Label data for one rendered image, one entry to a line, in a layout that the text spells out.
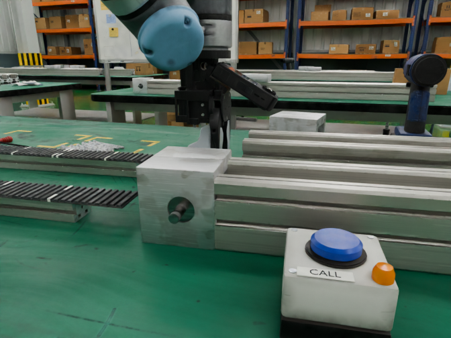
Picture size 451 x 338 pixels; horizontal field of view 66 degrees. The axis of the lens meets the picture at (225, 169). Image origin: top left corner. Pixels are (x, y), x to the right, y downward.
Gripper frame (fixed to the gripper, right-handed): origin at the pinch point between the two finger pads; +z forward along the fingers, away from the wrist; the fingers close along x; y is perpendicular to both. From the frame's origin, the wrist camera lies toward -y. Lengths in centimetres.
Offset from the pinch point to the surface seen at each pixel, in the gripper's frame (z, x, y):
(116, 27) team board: -48, -284, 170
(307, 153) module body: -4.8, 5.1, -14.6
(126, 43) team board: -33, -284, 160
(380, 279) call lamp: -4.0, 35.7, -19.0
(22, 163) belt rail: 1.1, 1.4, 40.6
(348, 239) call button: -5.0, 32.1, -17.3
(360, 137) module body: -6.1, -2.4, -23.2
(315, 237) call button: -5.0, 32.2, -14.7
